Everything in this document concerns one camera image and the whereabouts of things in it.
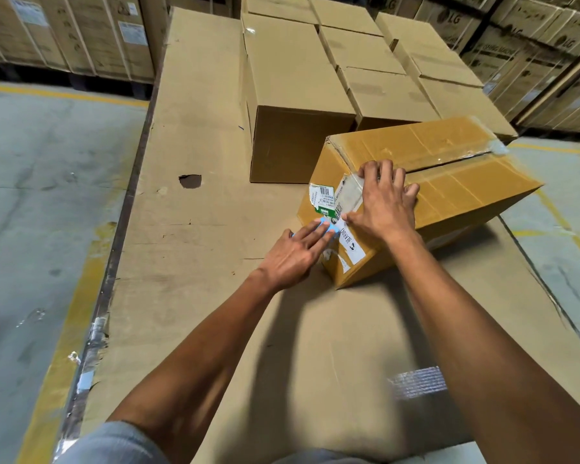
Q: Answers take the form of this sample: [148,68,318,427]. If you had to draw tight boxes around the person's left hand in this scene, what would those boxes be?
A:
[256,218,342,291]

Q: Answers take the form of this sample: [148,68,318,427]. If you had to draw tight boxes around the person's right hand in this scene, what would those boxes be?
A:
[340,159,420,247]

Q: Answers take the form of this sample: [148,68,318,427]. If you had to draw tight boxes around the clear tape strip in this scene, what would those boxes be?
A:
[334,172,367,219]

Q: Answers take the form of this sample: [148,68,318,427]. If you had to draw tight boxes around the blue dispenser with tape roll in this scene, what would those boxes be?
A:
[289,216,343,240]

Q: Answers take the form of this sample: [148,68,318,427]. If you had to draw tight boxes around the yellow-brown cardboard box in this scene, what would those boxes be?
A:
[297,115,543,289]

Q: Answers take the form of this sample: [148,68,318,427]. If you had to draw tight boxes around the person's right forearm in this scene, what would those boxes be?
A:
[386,230,580,464]

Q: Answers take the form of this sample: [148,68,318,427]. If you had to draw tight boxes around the person's left forearm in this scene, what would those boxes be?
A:
[107,270,284,464]

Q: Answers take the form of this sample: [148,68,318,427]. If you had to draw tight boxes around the stack of plain cardboard cartons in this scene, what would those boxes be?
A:
[240,0,519,185]

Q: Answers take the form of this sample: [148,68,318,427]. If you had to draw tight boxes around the grey shirt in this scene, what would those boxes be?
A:
[53,421,487,464]

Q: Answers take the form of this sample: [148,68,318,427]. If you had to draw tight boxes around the wall of large printed cartons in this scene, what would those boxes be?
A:
[0,0,580,136]

